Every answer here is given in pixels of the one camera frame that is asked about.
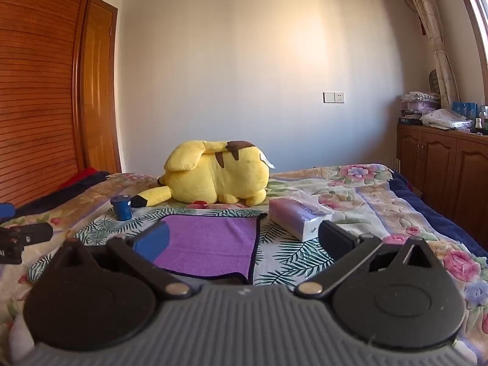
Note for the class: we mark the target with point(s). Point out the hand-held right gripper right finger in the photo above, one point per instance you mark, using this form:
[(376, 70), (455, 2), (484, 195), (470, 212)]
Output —
[(335, 238)]

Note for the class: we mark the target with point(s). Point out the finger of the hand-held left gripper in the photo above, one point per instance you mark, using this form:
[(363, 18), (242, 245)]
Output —
[(26, 234), (5, 210)]

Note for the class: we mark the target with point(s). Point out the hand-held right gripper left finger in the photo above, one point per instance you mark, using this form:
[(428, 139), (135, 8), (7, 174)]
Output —
[(154, 242)]

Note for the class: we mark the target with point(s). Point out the purple towel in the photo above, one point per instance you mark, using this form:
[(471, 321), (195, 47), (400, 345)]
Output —
[(213, 244)]

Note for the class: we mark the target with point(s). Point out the floral bed sheet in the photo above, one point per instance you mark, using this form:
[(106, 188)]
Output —
[(354, 198)]

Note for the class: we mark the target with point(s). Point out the blue cup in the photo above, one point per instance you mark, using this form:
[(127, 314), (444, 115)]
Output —
[(122, 209)]

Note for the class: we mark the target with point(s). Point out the purple tissue pack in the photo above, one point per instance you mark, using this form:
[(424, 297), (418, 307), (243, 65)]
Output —
[(293, 215)]

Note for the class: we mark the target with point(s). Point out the red cloth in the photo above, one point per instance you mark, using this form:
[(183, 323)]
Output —
[(82, 175)]

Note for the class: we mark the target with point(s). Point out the yellow plush toy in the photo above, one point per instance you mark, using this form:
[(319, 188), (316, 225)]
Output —
[(213, 175)]

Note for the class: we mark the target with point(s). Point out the wooden cabinet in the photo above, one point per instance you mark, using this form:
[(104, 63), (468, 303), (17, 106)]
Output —
[(438, 167)]

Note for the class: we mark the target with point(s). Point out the wooden slatted wardrobe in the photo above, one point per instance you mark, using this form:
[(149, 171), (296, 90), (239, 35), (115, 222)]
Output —
[(38, 84)]

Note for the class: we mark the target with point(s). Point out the dark flat box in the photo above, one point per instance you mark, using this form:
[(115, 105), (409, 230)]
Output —
[(410, 120)]

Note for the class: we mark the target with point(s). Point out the wooden door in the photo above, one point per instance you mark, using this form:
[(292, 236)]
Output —
[(99, 91)]

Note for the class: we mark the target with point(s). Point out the stack of folded cloths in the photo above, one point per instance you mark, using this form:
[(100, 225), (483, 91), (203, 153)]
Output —
[(419, 101)]

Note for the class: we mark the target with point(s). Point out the white plastic bag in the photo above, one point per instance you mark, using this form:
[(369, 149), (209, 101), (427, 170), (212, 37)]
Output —
[(444, 119)]

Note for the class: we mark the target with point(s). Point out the small white bottle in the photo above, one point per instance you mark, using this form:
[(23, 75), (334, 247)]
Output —
[(477, 124)]

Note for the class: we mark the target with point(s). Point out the blue boxes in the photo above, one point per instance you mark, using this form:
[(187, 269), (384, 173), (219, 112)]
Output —
[(465, 109)]

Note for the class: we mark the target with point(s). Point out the woven hand fan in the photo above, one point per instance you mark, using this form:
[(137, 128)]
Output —
[(434, 82)]

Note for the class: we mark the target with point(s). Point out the beige patterned curtain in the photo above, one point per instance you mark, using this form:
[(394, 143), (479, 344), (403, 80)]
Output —
[(438, 45)]

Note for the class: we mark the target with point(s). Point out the white wall socket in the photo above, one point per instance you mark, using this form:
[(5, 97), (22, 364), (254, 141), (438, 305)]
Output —
[(333, 97)]

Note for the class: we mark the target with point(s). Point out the wooden window frame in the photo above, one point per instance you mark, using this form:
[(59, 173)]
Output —
[(474, 11)]

